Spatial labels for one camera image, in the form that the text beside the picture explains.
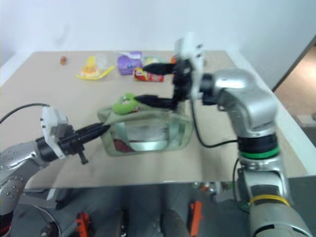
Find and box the green yellow snack packet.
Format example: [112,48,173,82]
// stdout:
[142,55,166,67]

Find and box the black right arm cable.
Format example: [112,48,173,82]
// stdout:
[189,97,250,213]

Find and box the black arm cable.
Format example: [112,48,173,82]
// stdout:
[189,97,250,213]
[0,103,51,123]

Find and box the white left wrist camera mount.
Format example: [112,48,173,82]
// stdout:
[40,106,69,160]

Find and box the white block under table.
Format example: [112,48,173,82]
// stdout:
[23,187,60,201]

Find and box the green plastic ring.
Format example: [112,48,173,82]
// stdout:
[112,92,142,116]

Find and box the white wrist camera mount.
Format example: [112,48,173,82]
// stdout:
[40,106,69,160]
[174,37,206,99]

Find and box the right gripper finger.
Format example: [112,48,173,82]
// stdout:
[142,62,177,75]
[135,94,176,112]

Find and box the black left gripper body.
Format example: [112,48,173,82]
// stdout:
[58,125,89,165]

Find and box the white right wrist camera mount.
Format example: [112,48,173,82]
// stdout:
[174,37,206,99]

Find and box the green transparent zip pouch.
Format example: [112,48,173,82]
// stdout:
[97,105,193,158]

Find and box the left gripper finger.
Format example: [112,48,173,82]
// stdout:
[73,122,106,139]
[76,125,111,145]

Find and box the red snack packet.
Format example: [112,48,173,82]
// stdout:
[133,68,165,82]

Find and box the purple tissue packet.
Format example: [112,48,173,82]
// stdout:
[116,50,143,76]

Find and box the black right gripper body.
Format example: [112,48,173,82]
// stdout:
[172,58,194,106]

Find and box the clear plastic bag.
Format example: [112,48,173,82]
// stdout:
[95,52,112,70]

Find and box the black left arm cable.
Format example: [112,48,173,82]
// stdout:
[0,103,51,123]

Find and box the orange clamp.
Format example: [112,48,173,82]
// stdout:
[75,212,91,237]
[189,200,203,234]

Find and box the red item inside pouch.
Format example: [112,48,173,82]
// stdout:
[113,138,134,152]

